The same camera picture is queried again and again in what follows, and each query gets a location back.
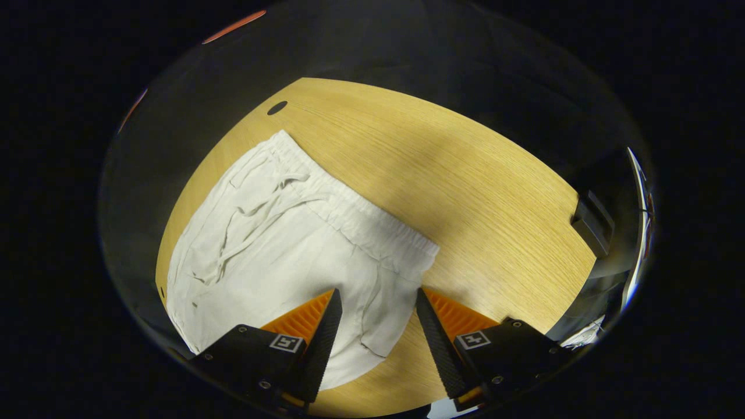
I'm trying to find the black table clamp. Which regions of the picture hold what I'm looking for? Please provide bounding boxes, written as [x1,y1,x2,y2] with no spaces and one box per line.
[570,190,615,258]

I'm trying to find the white jeans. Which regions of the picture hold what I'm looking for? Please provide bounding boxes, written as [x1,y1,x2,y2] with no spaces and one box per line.
[166,130,440,390]

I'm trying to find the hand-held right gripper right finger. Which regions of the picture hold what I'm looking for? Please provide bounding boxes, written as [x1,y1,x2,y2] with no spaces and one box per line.
[416,287,574,413]

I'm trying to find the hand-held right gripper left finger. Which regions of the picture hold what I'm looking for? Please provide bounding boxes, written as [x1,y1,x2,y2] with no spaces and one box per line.
[187,289,343,415]

